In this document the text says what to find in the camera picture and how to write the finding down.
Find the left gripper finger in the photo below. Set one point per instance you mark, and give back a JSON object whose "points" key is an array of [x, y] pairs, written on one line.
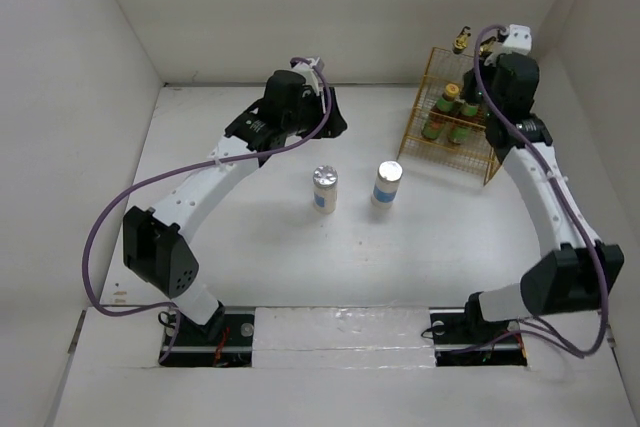
{"points": [[339, 125], [334, 110]]}

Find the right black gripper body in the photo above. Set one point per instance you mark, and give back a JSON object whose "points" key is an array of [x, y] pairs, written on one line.
{"points": [[488, 73]]}

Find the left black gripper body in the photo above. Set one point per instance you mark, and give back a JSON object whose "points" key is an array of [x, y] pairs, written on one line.
{"points": [[311, 116]]}

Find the silver lid jar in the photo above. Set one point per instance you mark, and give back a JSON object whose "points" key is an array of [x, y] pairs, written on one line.
{"points": [[325, 183], [386, 185]]}

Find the clear gold spout bottle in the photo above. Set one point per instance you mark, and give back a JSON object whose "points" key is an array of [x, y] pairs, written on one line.
{"points": [[461, 41]]}

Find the chili sauce bottle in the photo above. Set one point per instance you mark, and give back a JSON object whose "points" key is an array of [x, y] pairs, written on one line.
{"points": [[463, 123], [440, 112]]}

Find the square bottle dark residue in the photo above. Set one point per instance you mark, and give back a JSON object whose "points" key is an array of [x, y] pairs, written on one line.
{"points": [[486, 47]]}

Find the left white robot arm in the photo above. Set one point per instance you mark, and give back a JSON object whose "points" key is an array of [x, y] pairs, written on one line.
{"points": [[156, 241]]}

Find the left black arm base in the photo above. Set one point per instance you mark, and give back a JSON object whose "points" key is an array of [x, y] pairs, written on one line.
{"points": [[189, 347]]}

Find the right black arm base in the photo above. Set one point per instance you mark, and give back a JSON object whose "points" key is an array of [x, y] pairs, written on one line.
{"points": [[458, 344]]}

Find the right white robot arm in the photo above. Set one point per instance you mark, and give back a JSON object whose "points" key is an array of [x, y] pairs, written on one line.
{"points": [[577, 269]]}

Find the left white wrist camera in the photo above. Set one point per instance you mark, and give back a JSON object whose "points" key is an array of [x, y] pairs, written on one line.
{"points": [[311, 69]]}

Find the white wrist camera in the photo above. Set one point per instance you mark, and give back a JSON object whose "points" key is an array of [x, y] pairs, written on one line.
{"points": [[512, 39], [311, 69]]}

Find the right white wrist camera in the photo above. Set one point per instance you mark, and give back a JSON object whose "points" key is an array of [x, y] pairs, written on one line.
{"points": [[512, 39]]}

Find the yellow wire rack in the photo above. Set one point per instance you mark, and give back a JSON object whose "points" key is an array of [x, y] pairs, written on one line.
{"points": [[475, 155]]}

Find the metal mounting rail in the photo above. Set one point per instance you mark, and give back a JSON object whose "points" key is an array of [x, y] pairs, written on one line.
{"points": [[345, 328]]}

